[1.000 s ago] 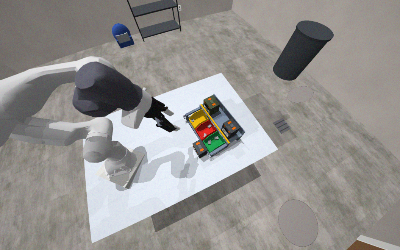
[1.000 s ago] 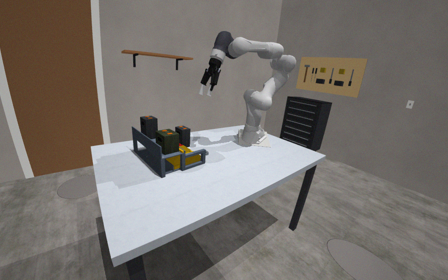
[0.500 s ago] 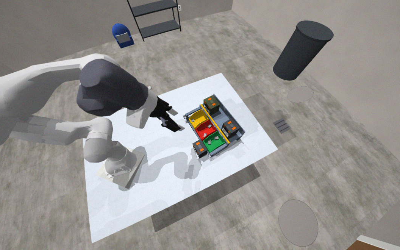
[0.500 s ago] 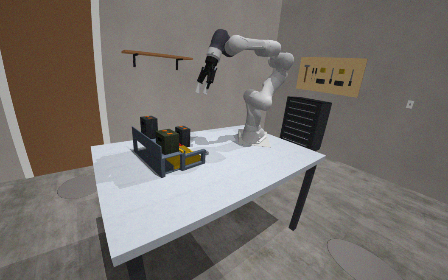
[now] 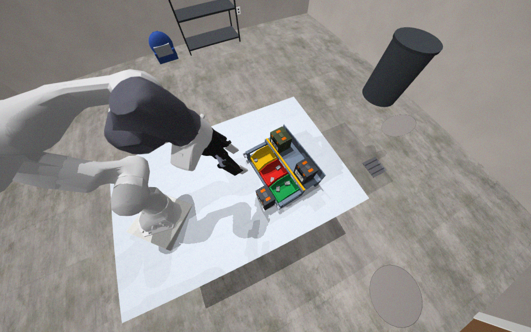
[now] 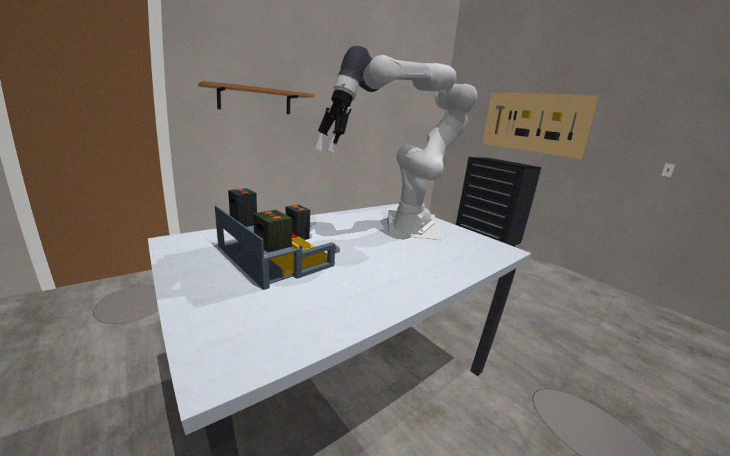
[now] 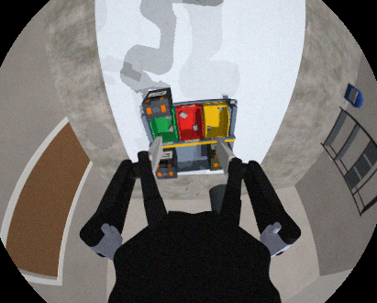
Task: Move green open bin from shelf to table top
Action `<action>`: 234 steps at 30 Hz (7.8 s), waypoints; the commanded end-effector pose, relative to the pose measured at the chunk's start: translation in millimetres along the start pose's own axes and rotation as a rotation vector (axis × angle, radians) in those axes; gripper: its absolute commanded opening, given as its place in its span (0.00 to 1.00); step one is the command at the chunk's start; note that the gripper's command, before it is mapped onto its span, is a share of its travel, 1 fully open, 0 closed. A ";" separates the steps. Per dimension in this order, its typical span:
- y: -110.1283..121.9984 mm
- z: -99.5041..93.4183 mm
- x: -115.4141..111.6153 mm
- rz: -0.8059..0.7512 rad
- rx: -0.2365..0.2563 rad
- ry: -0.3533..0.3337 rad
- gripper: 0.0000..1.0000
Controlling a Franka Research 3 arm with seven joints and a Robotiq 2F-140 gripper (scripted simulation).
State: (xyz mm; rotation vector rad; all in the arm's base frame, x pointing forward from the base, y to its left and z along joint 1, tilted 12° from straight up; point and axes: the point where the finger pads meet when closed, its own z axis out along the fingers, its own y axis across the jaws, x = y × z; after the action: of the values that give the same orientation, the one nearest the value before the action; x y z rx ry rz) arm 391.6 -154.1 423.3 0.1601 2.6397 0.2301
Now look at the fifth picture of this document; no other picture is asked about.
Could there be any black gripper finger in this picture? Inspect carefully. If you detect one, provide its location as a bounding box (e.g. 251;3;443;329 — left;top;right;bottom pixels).
218;132;239;154
215;145;248;176

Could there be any yellow open bin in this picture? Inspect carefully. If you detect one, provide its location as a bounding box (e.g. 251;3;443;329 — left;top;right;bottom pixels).
250;145;278;172

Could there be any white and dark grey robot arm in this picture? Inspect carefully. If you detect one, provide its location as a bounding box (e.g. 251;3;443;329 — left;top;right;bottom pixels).
0;69;213;237

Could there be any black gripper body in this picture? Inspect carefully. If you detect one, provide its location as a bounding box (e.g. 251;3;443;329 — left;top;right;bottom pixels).
202;129;224;159

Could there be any red open bin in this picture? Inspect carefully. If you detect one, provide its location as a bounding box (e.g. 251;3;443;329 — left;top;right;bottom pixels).
259;159;289;187

